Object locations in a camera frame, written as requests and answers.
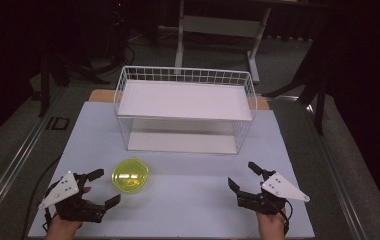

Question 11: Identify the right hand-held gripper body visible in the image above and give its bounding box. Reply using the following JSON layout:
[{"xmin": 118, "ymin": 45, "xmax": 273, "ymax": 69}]
[{"xmin": 236, "ymin": 169, "xmax": 311, "ymax": 216}]

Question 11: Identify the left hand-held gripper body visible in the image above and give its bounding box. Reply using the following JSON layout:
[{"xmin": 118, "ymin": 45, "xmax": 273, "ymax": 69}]
[{"xmin": 38, "ymin": 171, "xmax": 108, "ymax": 224}]

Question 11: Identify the yellow-green plastic bowl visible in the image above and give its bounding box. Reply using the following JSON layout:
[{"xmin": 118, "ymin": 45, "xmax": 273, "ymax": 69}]
[{"xmin": 111, "ymin": 157, "xmax": 150, "ymax": 194}]

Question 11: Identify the white wire shelf rack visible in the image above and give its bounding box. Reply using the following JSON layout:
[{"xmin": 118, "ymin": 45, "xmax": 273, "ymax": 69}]
[{"xmin": 113, "ymin": 65, "xmax": 258, "ymax": 156}]

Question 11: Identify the person's right hand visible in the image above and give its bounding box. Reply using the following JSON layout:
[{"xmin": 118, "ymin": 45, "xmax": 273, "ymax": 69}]
[{"xmin": 256, "ymin": 207, "xmax": 288, "ymax": 240}]

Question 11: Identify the person's left hand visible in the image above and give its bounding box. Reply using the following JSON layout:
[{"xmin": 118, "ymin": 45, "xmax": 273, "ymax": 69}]
[{"xmin": 43, "ymin": 186, "xmax": 92, "ymax": 240}]

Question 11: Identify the black metal stand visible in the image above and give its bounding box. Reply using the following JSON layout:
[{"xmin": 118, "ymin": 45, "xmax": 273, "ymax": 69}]
[
  {"xmin": 37, "ymin": 46, "xmax": 112, "ymax": 118},
  {"xmin": 261, "ymin": 39, "xmax": 333, "ymax": 136}
]

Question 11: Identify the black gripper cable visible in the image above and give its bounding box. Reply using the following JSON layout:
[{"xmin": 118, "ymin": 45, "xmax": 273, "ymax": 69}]
[
  {"xmin": 283, "ymin": 199, "xmax": 294, "ymax": 236},
  {"xmin": 41, "ymin": 207, "xmax": 53, "ymax": 232}
]

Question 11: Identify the black cable on floor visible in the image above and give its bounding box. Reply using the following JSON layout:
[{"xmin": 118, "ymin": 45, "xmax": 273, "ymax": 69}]
[{"xmin": 20, "ymin": 155, "xmax": 63, "ymax": 240}]

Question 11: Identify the metal floor rail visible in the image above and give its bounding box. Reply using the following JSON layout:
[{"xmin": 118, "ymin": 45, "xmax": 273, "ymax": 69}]
[
  {"xmin": 0, "ymin": 87, "xmax": 66, "ymax": 229},
  {"xmin": 305, "ymin": 103, "xmax": 370, "ymax": 240}
]

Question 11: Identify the white metal desk frame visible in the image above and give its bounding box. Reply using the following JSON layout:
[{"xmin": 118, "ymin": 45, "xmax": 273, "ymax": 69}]
[{"xmin": 173, "ymin": 0, "xmax": 273, "ymax": 84}]

